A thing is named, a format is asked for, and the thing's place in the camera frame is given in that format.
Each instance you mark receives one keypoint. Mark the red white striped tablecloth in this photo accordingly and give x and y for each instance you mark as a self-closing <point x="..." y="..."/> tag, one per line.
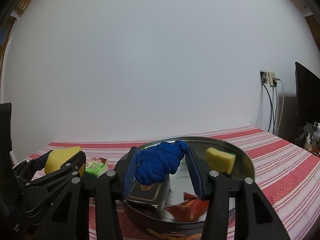
<point x="275" y="167"/>

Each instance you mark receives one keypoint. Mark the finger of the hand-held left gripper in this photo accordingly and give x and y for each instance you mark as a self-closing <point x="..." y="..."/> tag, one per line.
<point x="41" y="162"/>
<point x="72" y="166"/>

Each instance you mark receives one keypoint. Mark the brown wall fixture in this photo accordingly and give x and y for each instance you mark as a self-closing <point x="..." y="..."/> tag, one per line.
<point x="23" y="3"/>

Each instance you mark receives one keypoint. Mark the black monitor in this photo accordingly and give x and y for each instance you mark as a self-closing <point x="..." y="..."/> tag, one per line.
<point x="307" y="100"/>

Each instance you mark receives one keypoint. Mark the wall socket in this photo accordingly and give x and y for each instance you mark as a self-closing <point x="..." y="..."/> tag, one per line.
<point x="264" y="77"/>

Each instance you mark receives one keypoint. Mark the green white packet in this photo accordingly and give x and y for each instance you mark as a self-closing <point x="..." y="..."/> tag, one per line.
<point x="96" y="168"/>

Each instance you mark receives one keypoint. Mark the small glass bottles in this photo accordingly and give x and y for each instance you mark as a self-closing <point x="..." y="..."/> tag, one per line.
<point x="312" y="135"/>

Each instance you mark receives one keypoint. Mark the yellow green sponge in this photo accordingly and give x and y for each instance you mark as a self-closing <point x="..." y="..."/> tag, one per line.
<point x="220" y="158"/>
<point x="60" y="158"/>

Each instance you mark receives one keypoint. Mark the round metal tin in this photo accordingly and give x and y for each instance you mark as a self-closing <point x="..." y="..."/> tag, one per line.
<point x="175" y="230"/>

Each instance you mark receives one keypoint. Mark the pink brown snack packet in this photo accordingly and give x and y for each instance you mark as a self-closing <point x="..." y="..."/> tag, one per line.
<point x="96" y="159"/>

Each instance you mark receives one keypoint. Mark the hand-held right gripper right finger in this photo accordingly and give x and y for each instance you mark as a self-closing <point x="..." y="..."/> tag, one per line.
<point x="195" y="175"/>

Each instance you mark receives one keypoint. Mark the black cardboard box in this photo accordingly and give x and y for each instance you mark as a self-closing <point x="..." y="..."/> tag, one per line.
<point x="145" y="195"/>

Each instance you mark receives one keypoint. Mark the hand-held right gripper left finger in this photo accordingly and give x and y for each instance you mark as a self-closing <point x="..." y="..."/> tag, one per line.
<point x="130" y="172"/>

